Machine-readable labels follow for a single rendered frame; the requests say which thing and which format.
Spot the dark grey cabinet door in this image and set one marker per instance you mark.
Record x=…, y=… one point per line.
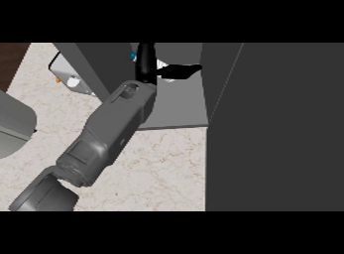
x=287, y=132

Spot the white object with orange spot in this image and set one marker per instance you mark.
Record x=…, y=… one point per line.
x=64, y=68

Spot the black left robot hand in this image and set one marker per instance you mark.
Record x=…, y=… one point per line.
x=145, y=63

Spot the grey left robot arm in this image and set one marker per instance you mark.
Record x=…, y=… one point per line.
x=115, y=122

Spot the grey cabinet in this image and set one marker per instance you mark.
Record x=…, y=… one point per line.
x=182, y=105

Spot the pale grey rounded appliance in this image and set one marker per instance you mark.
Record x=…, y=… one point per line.
x=3, y=125

